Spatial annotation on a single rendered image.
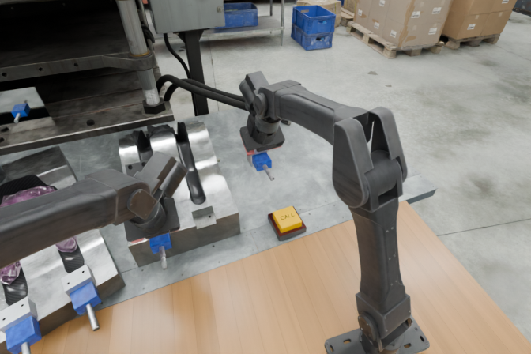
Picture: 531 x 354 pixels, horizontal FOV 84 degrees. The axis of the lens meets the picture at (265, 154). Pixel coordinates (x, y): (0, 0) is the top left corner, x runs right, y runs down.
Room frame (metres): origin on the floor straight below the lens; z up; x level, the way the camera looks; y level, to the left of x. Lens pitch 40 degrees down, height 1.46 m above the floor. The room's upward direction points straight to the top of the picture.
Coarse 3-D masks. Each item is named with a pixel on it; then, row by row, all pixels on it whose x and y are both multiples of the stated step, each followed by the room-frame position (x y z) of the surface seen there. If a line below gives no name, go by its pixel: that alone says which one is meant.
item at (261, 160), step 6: (252, 156) 0.62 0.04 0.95; (258, 156) 0.61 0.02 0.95; (264, 156) 0.61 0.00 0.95; (252, 162) 0.62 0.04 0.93; (258, 162) 0.59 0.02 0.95; (264, 162) 0.59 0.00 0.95; (270, 162) 0.60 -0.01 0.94; (258, 168) 0.58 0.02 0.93; (264, 168) 0.58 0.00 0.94; (270, 174) 0.55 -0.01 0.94
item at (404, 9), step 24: (360, 0) 4.77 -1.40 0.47; (384, 0) 4.22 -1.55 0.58; (408, 0) 3.79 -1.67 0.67; (432, 0) 3.80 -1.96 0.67; (360, 24) 4.64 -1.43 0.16; (384, 24) 4.11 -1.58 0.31; (408, 24) 3.75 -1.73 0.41; (432, 24) 3.83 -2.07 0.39; (384, 48) 3.84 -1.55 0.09; (408, 48) 3.77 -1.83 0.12; (432, 48) 3.95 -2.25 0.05
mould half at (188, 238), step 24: (120, 144) 0.69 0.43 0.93; (168, 144) 0.70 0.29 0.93; (192, 144) 0.71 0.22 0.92; (216, 168) 0.64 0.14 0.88; (216, 192) 0.54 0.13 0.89; (192, 216) 0.46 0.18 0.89; (216, 216) 0.46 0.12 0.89; (144, 240) 0.39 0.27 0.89; (192, 240) 0.42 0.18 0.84; (216, 240) 0.44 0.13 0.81; (144, 264) 0.38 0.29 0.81
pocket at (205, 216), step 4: (204, 208) 0.48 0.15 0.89; (208, 208) 0.49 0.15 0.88; (212, 208) 0.49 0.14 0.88; (192, 212) 0.47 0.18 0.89; (196, 212) 0.48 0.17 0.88; (200, 212) 0.48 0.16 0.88; (204, 212) 0.48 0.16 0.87; (208, 212) 0.49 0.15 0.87; (212, 212) 0.49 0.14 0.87; (196, 216) 0.47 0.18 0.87; (200, 216) 0.48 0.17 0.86; (204, 216) 0.48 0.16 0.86; (208, 216) 0.48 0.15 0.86; (212, 216) 0.48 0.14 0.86; (196, 220) 0.46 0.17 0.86; (200, 220) 0.46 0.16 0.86; (204, 220) 0.46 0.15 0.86; (208, 220) 0.46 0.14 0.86; (212, 220) 0.46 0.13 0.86; (196, 224) 0.45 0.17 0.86; (200, 224) 0.45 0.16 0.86; (204, 224) 0.44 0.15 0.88; (208, 224) 0.44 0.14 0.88
